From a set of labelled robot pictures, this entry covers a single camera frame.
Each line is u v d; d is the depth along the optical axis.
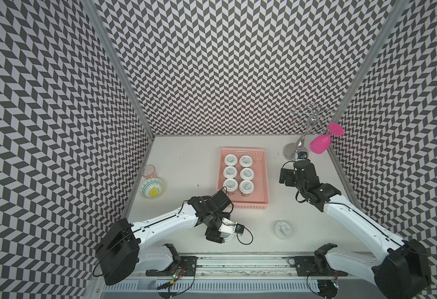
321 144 0.91
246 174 0.94
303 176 0.61
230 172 0.94
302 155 0.70
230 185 0.89
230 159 0.99
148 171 1.01
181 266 0.71
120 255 0.40
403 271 0.38
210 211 0.59
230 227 0.67
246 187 0.89
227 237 0.73
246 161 0.99
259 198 0.94
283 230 0.79
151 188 0.94
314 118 0.87
